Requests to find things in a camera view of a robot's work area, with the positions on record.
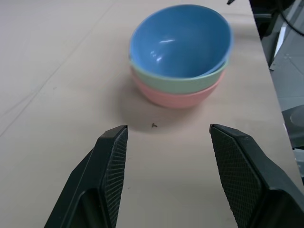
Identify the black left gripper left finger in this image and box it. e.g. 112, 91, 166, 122
44, 125, 129, 228

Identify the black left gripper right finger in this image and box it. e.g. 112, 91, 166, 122
209, 123, 304, 228

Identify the pink bowl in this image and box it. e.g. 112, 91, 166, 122
131, 69, 226, 109

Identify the green bowl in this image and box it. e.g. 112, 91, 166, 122
129, 57, 229, 94

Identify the blue bowl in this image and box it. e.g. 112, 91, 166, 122
129, 4, 234, 78

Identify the grey metal equipment frame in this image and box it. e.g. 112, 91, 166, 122
249, 0, 304, 181

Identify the black cable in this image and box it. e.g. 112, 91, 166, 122
277, 0, 304, 38

